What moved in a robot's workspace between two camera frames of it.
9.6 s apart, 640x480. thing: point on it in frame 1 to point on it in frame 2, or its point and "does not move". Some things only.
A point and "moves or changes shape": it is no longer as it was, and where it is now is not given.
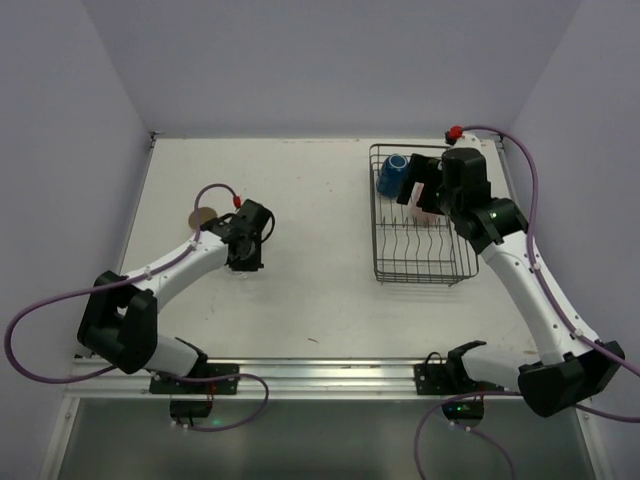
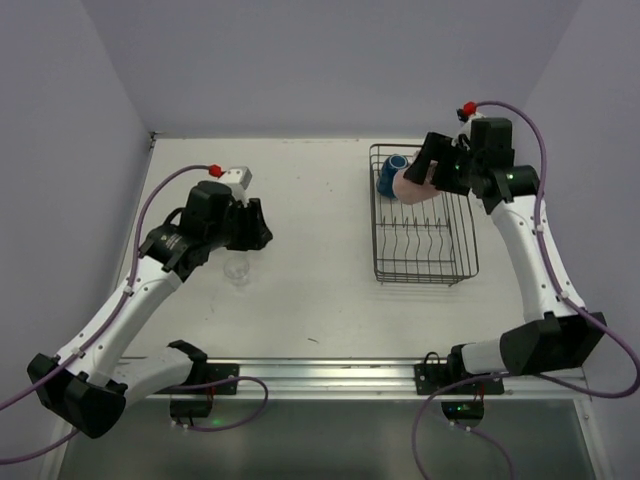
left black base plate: (162, 384) does not move
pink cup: (415, 213) moves or changes shape
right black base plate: (444, 379) does not move
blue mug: (391, 174) does not move
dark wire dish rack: (410, 250) does not move
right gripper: (417, 178) to (445, 163)
